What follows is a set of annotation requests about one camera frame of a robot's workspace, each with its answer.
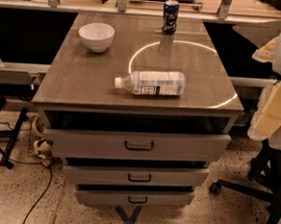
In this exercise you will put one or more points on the top grey drawer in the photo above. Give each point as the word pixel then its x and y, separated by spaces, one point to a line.
pixel 136 145

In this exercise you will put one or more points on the grey drawer cabinet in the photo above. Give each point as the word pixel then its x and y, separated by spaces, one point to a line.
pixel 139 123

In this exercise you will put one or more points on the middle grey drawer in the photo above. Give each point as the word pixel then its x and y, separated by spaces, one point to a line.
pixel 131 176

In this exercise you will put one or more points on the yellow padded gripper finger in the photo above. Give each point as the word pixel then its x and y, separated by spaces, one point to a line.
pixel 265 53

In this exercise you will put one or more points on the grey drawer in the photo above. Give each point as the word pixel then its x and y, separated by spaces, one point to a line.
pixel 139 198
pixel 136 145
pixel 131 176

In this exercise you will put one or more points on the bottom grey drawer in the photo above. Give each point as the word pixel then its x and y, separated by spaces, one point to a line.
pixel 139 198

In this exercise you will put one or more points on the white ceramic bowl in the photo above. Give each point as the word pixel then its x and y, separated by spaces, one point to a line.
pixel 97 36

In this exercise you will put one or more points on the wire basket with toys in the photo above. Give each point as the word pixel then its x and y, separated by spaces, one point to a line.
pixel 40 145

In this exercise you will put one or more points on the black office chair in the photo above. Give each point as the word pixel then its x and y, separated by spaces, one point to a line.
pixel 265 169

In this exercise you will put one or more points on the metal railing with posts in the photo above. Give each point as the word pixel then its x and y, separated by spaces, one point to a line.
pixel 216 10

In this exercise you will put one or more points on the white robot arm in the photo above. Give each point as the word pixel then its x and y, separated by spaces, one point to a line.
pixel 276 58

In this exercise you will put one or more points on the clear plastic water bottle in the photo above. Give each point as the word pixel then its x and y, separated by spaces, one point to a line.
pixel 153 83

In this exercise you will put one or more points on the blue pepsi can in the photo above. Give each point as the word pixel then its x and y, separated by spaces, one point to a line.
pixel 170 15

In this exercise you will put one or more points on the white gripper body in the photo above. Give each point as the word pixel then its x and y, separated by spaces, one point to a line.
pixel 267 117

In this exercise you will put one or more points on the black stand leg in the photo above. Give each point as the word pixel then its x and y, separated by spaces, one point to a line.
pixel 5 162

